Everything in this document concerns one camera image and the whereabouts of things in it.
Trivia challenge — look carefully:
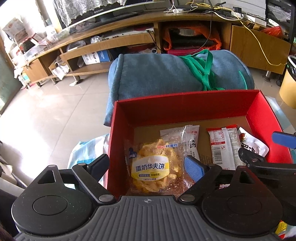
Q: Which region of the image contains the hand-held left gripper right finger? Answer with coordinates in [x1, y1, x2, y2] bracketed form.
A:
[179, 155, 257, 205]

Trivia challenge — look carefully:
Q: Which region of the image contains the white paper bag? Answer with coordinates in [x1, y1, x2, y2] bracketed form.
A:
[49, 59, 70, 80]

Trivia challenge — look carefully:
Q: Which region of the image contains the red plastic bag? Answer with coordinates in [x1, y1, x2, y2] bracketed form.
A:
[264, 26, 284, 37]

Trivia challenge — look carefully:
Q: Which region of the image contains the yellow cable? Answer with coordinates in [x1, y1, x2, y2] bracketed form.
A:
[190, 1, 288, 66]

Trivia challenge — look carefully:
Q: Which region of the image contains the long red white packet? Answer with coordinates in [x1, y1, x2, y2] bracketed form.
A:
[206, 125, 247, 188]

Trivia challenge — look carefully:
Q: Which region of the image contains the yellow trash bin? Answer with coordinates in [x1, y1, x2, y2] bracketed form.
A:
[279, 55, 296, 109]

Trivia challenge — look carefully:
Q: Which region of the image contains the blue checkered tablecloth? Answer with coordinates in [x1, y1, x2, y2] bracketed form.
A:
[67, 94, 296, 186]

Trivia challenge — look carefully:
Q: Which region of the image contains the yellow waffle packet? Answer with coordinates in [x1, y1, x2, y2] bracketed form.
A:
[124, 137, 193, 196]

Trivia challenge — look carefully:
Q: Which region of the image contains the small white date packet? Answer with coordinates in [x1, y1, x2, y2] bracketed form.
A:
[237, 126, 270, 157]

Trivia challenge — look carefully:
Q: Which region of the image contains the white blue carton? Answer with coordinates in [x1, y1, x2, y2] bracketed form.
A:
[82, 50, 111, 65]

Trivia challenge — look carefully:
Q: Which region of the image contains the white lace cloth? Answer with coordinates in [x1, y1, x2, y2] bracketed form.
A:
[53, 0, 130, 26]

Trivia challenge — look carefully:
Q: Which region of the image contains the orange bag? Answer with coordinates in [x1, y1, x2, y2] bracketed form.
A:
[163, 25, 222, 51]

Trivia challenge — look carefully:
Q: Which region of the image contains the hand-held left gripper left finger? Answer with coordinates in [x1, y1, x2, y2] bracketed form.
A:
[37, 153, 116, 205]

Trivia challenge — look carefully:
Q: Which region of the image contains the red yellow snack packet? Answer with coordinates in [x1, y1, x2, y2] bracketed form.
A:
[275, 220, 289, 240]

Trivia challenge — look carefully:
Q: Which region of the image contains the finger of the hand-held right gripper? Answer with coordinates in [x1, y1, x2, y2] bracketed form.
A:
[272, 131, 296, 150]
[238, 147, 296, 176]

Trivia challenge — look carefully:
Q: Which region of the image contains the flat screen television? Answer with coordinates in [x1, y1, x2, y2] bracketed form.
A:
[53, 0, 169, 26]

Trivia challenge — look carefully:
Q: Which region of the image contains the wooden television stand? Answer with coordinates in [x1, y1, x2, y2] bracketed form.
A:
[22, 9, 292, 86]

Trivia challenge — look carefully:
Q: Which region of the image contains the green strap bag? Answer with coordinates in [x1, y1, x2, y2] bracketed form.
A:
[179, 49, 226, 91]

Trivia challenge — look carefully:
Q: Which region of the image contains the red cardboard box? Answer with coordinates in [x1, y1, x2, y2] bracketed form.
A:
[104, 90, 294, 197]

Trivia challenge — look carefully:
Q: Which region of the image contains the blue rolled cushion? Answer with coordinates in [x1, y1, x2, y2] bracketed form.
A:
[103, 50, 255, 127]

